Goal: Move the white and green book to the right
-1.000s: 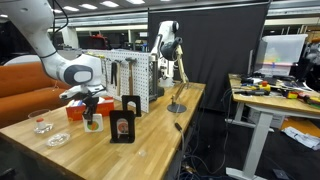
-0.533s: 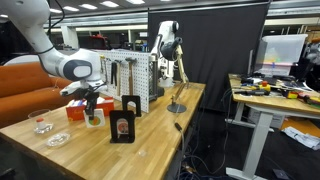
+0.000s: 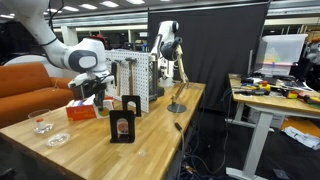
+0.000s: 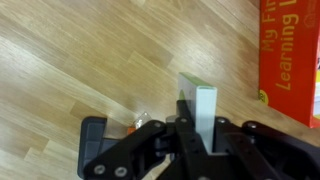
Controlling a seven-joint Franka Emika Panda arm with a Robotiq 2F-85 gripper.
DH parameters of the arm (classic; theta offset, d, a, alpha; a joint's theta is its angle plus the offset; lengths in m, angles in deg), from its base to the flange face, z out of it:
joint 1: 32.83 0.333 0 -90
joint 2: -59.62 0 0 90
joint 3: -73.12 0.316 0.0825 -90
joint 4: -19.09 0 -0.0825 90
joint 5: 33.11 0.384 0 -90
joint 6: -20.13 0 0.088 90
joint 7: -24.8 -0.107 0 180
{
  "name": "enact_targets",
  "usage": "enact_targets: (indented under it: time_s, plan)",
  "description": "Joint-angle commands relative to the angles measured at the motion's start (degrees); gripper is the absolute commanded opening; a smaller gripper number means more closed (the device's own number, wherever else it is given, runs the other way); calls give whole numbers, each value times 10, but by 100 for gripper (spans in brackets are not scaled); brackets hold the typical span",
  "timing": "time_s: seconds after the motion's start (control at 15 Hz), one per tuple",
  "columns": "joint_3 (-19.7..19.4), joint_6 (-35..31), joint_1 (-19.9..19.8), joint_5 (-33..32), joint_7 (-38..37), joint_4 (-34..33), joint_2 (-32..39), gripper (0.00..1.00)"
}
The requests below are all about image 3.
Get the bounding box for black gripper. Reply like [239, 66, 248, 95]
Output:
[87, 79, 108, 112]

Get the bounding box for white tissue sheet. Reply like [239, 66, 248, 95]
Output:
[82, 94, 96, 107]

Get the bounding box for orange rainbow tissue box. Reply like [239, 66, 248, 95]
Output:
[65, 95, 115, 122]

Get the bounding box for black metal bookend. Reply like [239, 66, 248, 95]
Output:
[121, 94, 142, 118]
[109, 109, 136, 144]

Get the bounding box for black pliers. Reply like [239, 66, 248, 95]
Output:
[110, 61, 118, 87]

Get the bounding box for white pegboard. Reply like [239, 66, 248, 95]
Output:
[104, 49, 158, 114]

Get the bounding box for clear glass ashtray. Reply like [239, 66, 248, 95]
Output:
[45, 132, 71, 148]

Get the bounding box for clear glass beaker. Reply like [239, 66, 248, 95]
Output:
[27, 108, 54, 135]

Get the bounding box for small white bottle orange cap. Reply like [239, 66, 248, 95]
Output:
[35, 117, 47, 131]

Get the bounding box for orange sofa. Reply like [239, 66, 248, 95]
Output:
[0, 62, 81, 129]

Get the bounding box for white round board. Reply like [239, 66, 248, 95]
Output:
[3, 54, 64, 78]

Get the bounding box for black curtain partition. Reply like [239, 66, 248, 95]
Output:
[147, 2, 270, 113]

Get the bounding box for yellow emergency stop button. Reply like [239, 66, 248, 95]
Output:
[258, 80, 272, 93]

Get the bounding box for wooden standing desk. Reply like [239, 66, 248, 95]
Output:
[225, 73, 320, 180]

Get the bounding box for white box under desk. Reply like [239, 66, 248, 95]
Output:
[247, 108, 286, 130]

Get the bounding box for clear plastic storage bin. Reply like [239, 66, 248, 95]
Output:
[254, 33, 308, 78]

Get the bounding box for white papers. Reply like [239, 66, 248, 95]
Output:
[281, 125, 320, 151]

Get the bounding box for hammer with pale wooden handle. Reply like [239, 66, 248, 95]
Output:
[114, 59, 123, 98]

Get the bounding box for hammer with brown handle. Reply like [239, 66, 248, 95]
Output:
[124, 57, 138, 96]

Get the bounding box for black plug with cable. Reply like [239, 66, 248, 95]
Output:
[174, 122, 185, 180]

